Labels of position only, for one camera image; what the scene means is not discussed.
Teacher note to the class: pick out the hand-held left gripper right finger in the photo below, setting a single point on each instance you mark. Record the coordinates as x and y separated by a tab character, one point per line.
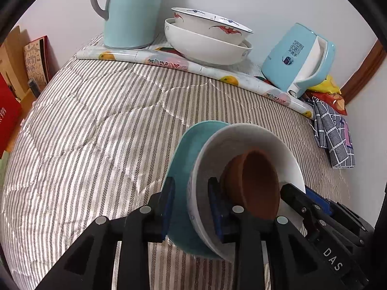
216	211

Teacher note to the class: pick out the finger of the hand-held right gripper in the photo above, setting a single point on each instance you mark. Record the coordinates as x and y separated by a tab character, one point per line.
317	199
297	202

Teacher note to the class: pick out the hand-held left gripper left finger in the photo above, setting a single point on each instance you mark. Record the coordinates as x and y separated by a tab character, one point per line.
167	208

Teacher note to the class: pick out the small brown bowl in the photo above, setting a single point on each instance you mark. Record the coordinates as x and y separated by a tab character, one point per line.
260	181
231	172

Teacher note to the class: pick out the teal plate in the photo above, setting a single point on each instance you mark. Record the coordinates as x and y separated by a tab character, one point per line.
184	157

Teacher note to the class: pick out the plain white bowl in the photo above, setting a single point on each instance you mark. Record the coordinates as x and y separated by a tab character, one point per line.
242	139

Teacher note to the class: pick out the grey checked cloth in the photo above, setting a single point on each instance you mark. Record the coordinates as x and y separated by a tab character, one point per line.
335	139

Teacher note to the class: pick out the red snack bag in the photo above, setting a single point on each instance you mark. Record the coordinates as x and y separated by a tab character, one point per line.
335	102

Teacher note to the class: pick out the striped quilt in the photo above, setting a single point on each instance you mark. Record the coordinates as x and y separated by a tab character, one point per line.
90	142

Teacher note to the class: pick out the yellow snack bag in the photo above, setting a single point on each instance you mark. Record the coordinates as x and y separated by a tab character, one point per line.
329	86

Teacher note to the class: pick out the light blue electric kettle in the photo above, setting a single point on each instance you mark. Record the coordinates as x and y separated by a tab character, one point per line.
287	57

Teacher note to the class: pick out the rolled printed plastic sheet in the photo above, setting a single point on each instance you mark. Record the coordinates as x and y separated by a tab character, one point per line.
181	63

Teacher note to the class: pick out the white bowl with grey scrolls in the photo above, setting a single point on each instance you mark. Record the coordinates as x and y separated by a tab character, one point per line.
205	51

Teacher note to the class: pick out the red box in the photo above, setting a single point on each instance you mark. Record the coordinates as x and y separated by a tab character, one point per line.
9	117

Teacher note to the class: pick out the red and blue patterned bowl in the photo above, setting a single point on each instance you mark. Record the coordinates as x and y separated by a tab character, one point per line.
208	24

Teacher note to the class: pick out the brown printed box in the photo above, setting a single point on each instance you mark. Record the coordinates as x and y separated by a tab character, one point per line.
36	60

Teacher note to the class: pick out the light blue thermos jug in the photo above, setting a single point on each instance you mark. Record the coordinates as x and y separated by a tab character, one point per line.
133	12

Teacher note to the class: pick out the cardboard box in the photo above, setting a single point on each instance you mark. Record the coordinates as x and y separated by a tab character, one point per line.
12	63

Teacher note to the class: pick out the brown wooden door frame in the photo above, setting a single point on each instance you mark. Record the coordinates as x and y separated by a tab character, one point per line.
365	69

